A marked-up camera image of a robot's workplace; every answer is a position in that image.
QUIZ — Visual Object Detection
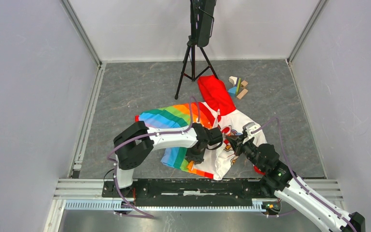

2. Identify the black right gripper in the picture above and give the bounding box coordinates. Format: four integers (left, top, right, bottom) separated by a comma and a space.
226, 133, 265, 172

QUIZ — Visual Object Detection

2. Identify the rainbow hooded zip jacket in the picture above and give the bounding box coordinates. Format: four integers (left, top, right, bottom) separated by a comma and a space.
135, 75, 253, 180

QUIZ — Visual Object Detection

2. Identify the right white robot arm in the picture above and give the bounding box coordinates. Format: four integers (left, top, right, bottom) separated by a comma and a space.
227, 134, 366, 232

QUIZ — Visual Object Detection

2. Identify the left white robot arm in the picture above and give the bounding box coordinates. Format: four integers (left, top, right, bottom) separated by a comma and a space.
111, 121, 223, 197

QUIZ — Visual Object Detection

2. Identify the blue triangular toy block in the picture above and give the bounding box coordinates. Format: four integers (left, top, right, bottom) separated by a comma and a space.
228, 87, 237, 97

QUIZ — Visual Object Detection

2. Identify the long wooden block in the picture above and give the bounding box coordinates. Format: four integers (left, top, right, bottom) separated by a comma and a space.
236, 89, 248, 100

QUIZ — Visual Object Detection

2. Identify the green flat toy block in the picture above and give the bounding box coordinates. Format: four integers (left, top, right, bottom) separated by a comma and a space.
235, 78, 241, 95

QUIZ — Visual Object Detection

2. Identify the small wooden cube block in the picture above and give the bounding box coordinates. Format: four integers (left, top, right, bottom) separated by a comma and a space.
240, 80, 248, 88

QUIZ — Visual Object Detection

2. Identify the white arch toy block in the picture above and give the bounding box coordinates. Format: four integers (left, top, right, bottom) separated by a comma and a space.
228, 76, 239, 86

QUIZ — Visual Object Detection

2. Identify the black panel on tripod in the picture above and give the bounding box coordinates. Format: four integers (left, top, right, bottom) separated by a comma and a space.
190, 0, 216, 47

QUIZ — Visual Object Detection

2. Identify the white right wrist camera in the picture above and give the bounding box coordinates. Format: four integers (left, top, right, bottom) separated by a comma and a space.
243, 122, 261, 137

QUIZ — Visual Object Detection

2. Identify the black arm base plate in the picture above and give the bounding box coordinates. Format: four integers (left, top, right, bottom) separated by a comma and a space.
102, 178, 280, 207

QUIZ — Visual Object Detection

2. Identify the black camera tripod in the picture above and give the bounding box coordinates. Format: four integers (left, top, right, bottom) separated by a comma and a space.
174, 35, 219, 100

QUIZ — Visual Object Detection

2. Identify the slotted cable duct rail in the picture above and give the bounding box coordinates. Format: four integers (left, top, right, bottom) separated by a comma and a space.
64, 200, 265, 212

